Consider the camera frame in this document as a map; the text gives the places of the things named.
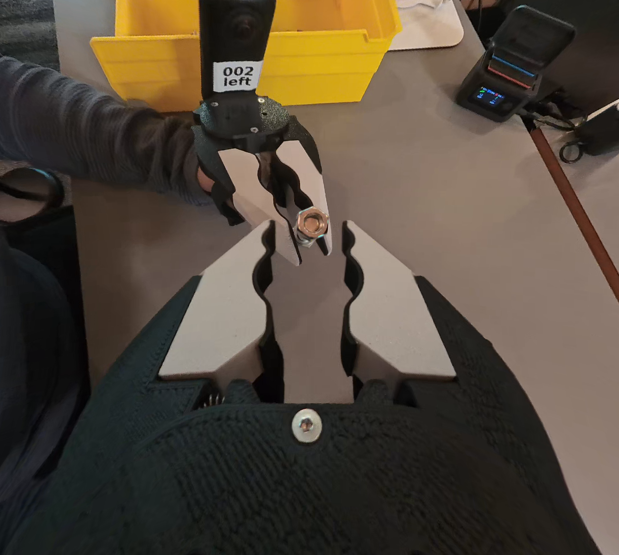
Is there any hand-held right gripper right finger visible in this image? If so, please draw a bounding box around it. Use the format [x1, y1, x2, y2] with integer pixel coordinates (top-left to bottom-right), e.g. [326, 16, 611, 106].
[340, 219, 458, 385]

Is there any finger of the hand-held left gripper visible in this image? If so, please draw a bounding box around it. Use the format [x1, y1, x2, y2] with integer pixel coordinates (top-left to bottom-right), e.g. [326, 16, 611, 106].
[268, 139, 334, 257]
[217, 146, 304, 267]

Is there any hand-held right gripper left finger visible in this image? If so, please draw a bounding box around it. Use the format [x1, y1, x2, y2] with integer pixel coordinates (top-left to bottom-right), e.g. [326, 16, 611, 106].
[158, 219, 277, 389]

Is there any steel hex bolt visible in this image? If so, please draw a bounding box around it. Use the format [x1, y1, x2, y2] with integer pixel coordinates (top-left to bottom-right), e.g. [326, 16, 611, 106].
[296, 206, 331, 251]

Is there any yellow plastic bin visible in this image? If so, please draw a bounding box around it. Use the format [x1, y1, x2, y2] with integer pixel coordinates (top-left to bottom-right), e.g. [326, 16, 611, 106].
[89, 0, 403, 113]

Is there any person's left forearm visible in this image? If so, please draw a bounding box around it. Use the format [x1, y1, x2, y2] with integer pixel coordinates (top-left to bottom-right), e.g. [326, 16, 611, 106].
[0, 54, 213, 208]

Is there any person's left hand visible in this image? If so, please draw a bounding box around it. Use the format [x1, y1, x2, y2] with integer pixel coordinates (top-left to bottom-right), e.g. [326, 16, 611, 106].
[195, 161, 217, 195]

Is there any dark rounded object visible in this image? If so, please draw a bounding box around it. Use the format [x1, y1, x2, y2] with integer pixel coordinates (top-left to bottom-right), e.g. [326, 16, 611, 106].
[0, 167, 65, 226]

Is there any person's leg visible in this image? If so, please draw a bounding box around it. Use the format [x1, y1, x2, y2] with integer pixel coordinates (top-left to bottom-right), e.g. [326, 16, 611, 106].
[0, 221, 97, 555]

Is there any black charging case with screen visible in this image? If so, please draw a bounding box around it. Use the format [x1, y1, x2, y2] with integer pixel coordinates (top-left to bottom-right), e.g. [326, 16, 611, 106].
[456, 5, 577, 123]

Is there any black and white device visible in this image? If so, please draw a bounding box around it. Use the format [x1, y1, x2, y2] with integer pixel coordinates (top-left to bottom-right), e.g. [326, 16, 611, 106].
[575, 101, 619, 157]

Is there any large black box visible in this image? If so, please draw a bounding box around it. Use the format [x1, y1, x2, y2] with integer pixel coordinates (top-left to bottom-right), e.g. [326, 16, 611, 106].
[510, 0, 619, 116]

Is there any black cable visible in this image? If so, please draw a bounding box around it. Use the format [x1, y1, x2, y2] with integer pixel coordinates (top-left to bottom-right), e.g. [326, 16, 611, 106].
[520, 101, 588, 164]

